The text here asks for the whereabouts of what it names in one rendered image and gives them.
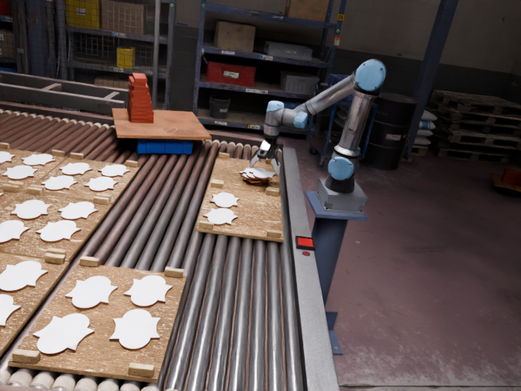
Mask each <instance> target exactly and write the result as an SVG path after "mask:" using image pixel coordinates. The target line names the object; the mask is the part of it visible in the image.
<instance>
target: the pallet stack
mask: <svg viewBox="0 0 521 391"><path fill-rule="evenodd" d="M443 97H444V98H443ZM442 98H443V99H442ZM487 106H491V107H490V108H489V107H487ZM516 109H520V112H519V115H515V114H513V113H511V112H515V111H516ZM425 110H426V111H428V112H430V113H432V114H433V115H435V117H436V118H437V119H436V120H434V121H431V122H433V124H434V125H435V126H436V127H435V129H432V130H431V132H432V133H433V135H430V136H428V137H426V138H427V139H428V140H429V141H430V142H431V144H427V147H428V150H429V151H436V154H435V156H437V157H444V158H450V159H458V160H465V161H480V162H488V163H497V164H507V163H508V161H509V158H508V157H510V156H511V155H509V154H510V152H511V150H512V149H513V150H521V139H520V138H519V136H520V134H521V105H518V104H516V103H514V102H510V101H508V100H505V99H501V98H499V97H495V96H488V95H475V94H468V93H461V92H448V91H441V90H433V94H432V97H431V100H430V103H429V106H428V107H426V108H425ZM467 114H468V115H467ZM496 117H498V118H499V119H497V118H496ZM513 120H515V121H516V122H515V124H514V125H513V124H512V122H513ZM507 128H508V129H510V130H509V132H506V130H507ZM507 140H511V141H513V143H512V144H511V143H510V142H508V141H507ZM497 147H498V148H499V150H498V148H497ZM447 152H451V153H459V154H467V156H466V157H455V156H447V154H448V153H447ZM480 155H481V156H489V157H494V156H499V157H498V158H497V161H494V160H486V159H478V158H479V156H480Z"/></svg>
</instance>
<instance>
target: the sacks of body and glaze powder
mask: <svg viewBox="0 0 521 391"><path fill-rule="evenodd" d="M338 106H339V107H340V108H341V109H342V110H340V111H338V112H336V114H337V115H338V116H339V117H337V118H335V120H334V121H335V123H334V124H333V131H342V132H343V129H344V127H345V123H346V121H347V115H348V112H349V108H350V106H345V105H338ZM436 119H437V118H436V117H435V116H434V115H433V114H432V113H430V112H428V111H426V110H424V112H423V116H422V118H421V120H420V123H419V129H418V132H417V134H416V138H415V142H414V144H413V147H412V148H416V151H415V152H411V154H412V155H419V156H426V152H427V150H428V147H427V144H431V142H430V141H429V140H428V139H427V138H426V137H428V136H430V135H433V133H432V132H431V130H432V129H435V127H436V126H435V125H434V124H433V122H431V121H434V120H436Z"/></svg>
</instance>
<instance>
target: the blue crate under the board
mask: <svg viewBox="0 0 521 391"><path fill-rule="evenodd" d="M133 141H134V144H135V146H136V151H137V153H138V154H192V144H193V140H183V139H147V138H133Z"/></svg>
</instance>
